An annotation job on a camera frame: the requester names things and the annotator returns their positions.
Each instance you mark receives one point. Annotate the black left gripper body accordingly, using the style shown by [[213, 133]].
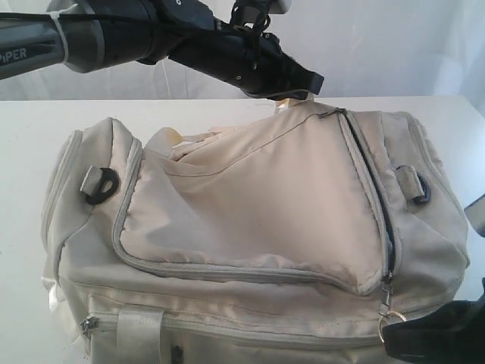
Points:
[[253, 63]]

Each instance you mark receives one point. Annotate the cream fabric duffel bag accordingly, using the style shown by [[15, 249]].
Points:
[[261, 243]]

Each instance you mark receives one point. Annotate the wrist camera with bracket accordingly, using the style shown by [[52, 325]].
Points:
[[254, 16], [475, 213]]

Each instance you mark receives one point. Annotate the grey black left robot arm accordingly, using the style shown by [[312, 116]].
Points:
[[88, 36]]

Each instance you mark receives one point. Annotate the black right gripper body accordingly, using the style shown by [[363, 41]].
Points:
[[424, 324]]

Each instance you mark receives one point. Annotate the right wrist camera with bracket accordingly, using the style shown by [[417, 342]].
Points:
[[475, 213]]

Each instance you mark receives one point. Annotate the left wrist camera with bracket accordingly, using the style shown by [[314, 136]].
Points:
[[254, 16]]

